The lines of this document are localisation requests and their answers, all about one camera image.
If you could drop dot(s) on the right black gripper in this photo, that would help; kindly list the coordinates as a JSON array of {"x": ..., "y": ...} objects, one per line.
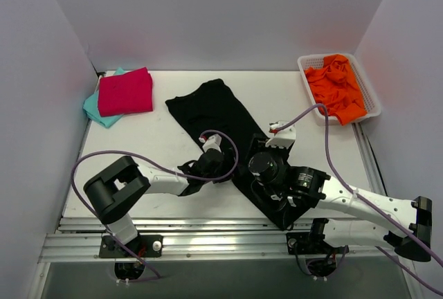
[{"x": 258, "y": 145}]

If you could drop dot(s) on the white plastic basket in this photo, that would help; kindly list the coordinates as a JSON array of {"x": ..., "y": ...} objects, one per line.
[{"x": 371, "y": 102}]

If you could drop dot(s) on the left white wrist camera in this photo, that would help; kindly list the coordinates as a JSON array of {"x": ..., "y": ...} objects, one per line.
[{"x": 212, "y": 142}]

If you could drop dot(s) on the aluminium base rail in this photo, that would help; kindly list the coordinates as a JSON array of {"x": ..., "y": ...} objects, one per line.
[{"x": 78, "y": 240}]

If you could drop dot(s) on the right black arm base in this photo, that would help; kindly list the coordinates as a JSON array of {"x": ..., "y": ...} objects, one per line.
[{"x": 315, "y": 258}]

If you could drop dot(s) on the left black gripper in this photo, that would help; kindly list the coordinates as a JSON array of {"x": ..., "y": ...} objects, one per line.
[{"x": 228, "y": 157}]

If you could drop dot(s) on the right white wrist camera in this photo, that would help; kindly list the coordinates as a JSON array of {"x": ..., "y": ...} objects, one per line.
[{"x": 283, "y": 135}]

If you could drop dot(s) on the folded pink t-shirt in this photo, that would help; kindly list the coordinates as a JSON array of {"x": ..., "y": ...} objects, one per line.
[{"x": 128, "y": 93}]

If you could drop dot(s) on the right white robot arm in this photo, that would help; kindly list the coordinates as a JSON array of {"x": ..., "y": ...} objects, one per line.
[{"x": 375, "y": 220}]

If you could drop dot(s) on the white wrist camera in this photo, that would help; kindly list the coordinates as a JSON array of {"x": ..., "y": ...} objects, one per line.
[
  {"x": 283, "y": 135},
  {"x": 212, "y": 142}
]

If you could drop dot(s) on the folded teal t-shirt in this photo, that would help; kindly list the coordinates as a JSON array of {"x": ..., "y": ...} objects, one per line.
[{"x": 90, "y": 107}]

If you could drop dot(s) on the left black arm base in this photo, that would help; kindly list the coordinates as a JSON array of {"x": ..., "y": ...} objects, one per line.
[{"x": 144, "y": 246}]

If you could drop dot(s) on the crumpled orange t-shirt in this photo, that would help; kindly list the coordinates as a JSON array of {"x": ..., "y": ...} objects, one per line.
[{"x": 335, "y": 86}]

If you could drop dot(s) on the black t-shirt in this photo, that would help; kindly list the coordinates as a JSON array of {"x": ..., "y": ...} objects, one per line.
[{"x": 214, "y": 106}]

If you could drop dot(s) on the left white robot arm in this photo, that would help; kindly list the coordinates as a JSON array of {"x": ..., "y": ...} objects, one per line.
[{"x": 116, "y": 189}]

